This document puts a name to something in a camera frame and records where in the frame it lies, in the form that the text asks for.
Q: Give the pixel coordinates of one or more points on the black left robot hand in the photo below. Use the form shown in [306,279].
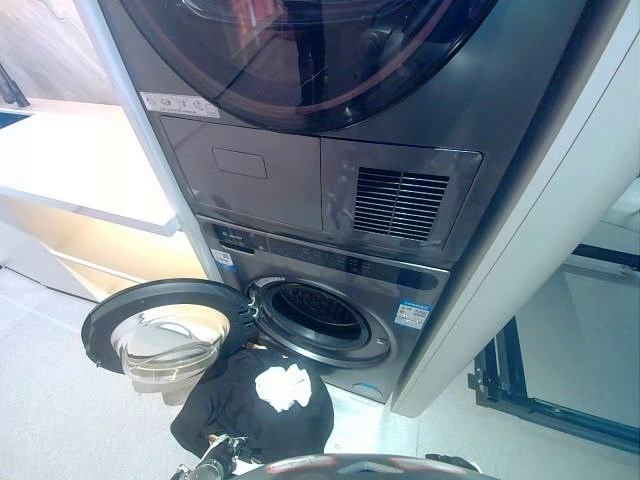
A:
[234,449]

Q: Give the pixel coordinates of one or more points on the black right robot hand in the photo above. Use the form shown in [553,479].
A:
[452,462]

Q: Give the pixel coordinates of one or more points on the white cloth garment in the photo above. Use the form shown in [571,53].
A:
[284,387]

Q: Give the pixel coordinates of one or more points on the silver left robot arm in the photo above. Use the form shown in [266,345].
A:
[206,465]

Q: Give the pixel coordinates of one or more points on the round washing machine door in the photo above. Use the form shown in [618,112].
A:
[165,330]

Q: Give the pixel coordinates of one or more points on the grey front-load washing machine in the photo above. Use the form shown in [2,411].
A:
[340,295]

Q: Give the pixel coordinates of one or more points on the black garment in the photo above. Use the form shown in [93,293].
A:
[240,410]

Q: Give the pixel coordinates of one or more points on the white energy label sticker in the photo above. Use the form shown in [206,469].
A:
[413,313]

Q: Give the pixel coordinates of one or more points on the small blue white sticker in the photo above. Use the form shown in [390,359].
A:
[225,260]

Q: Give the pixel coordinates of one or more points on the dryer vent grille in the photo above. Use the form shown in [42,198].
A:
[400,204]

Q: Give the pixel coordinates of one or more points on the grey stacked dryer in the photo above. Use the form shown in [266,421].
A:
[280,170]

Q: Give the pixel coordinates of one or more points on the white counter shelf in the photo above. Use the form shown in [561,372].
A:
[75,160]

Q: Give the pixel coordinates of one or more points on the white warning label strip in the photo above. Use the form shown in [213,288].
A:
[182,104]

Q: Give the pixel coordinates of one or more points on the blue sink basin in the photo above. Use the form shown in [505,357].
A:
[12,120]

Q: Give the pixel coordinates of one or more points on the round dark dryer door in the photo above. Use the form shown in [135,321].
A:
[310,55]

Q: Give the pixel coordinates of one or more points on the black faucet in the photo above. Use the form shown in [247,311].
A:
[11,90]

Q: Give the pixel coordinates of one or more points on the black metal frame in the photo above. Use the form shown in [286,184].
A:
[505,390]

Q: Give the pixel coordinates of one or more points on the white appliance cabinet frame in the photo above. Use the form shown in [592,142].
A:
[505,300]

